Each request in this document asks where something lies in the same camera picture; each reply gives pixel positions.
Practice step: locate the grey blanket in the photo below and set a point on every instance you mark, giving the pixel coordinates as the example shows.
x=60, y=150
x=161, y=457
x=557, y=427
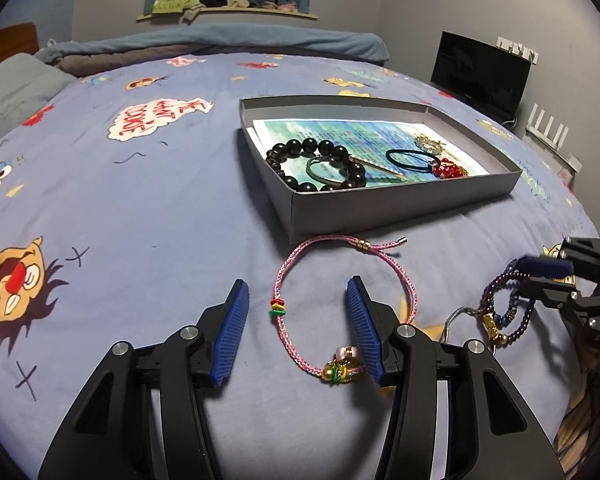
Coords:
x=110, y=62

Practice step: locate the pink cloth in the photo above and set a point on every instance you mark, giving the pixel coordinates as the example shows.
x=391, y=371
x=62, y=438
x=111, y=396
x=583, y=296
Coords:
x=280, y=6

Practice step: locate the red bead ornament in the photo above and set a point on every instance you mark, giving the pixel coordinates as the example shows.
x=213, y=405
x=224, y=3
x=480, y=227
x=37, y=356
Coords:
x=447, y=169

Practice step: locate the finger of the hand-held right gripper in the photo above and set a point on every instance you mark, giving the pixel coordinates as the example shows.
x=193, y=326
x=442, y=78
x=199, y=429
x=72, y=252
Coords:
x=545, y=266
x=545, y=290

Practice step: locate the grey-blue pillow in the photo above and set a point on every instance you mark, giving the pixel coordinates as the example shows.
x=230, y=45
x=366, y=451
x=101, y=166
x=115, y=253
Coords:
x=15, y=95

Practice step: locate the grey cardboard box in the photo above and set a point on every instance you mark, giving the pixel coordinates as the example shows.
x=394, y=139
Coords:
x=380, y=210

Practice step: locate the wooden headboard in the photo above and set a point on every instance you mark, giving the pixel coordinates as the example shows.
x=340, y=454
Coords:
x=10, y=42

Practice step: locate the gold pearl hair clip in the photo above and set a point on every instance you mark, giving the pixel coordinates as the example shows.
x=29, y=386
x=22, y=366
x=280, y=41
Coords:
x=380, y=168

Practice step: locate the white wall hook rack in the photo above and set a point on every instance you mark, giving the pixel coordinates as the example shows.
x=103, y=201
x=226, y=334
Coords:
x=517, y=50

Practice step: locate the black monitor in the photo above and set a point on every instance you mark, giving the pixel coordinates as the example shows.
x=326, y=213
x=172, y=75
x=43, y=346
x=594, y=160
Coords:
x=480, y=77

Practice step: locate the silver bangle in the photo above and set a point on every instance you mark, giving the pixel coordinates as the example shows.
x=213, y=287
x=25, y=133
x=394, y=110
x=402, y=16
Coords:
x=316, y=176

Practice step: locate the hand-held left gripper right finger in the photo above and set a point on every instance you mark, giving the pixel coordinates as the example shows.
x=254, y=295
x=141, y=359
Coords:
x=365, y=330

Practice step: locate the blue blanket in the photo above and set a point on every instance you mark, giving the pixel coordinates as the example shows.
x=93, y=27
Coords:
x=230, y=40

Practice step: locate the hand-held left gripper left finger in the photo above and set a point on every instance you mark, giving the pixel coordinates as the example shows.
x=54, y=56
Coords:
x=230, y=330

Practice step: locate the white router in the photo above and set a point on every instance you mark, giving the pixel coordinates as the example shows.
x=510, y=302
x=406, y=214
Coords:
x=555, y=145

